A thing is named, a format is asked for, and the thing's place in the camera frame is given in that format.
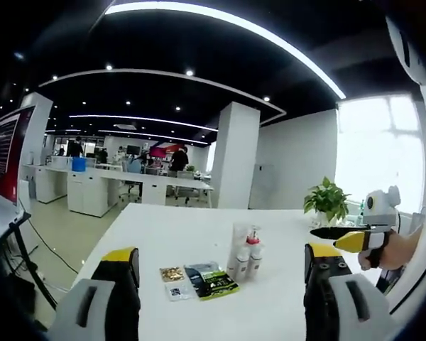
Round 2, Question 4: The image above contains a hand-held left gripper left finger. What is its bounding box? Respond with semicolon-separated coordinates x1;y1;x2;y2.
48;247;141;341

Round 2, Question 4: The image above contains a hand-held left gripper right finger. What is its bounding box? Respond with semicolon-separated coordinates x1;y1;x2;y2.
303;242;404;341

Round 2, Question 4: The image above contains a gold skincare sachet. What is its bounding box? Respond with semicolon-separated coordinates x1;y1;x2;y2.
158;265;185;283

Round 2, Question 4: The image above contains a clear skincare sachet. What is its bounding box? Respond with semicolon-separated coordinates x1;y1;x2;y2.
164;280;195;302

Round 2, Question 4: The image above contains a white skincare tube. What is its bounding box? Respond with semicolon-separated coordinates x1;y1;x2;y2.
232;221;252;251

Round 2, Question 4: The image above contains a green black skincare sachet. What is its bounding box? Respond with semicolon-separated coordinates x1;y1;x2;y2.
183;261;241;302

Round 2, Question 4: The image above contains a person's right hand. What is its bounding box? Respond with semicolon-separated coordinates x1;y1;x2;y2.
376;230;415;271

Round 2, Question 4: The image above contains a potted green plant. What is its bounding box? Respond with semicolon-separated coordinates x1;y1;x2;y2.
302;176;352;227

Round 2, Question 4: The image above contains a dark patterned cloth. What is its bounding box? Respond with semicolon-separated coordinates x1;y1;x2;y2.
375;266;402;294

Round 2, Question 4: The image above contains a bright window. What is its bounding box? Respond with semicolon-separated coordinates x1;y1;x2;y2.
335;94;426;216

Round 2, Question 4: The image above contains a white office desk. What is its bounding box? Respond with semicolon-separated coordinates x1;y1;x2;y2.
22;163;72;204
67;166;214;217

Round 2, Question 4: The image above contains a black monitor stand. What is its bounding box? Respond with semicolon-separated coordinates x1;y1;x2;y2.
5;211;60;312

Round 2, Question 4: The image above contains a white square pillar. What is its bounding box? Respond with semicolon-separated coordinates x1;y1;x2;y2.
210;102;261;210
19;92;54;168

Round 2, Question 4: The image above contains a white chest device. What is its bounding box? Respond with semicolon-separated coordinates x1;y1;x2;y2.
385;13;426;86

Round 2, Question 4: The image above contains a dark red monitor screen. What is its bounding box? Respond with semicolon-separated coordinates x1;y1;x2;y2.
0;104;36;214

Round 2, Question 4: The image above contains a long ceiling light strip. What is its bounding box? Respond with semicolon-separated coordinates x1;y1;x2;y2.
104;1;347;100

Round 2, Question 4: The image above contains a group of ceiling spotlights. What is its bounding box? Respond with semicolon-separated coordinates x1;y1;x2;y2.
13;53;271;113

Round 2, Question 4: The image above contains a red wall poster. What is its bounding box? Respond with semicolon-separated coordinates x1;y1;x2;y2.
148;144;181;160

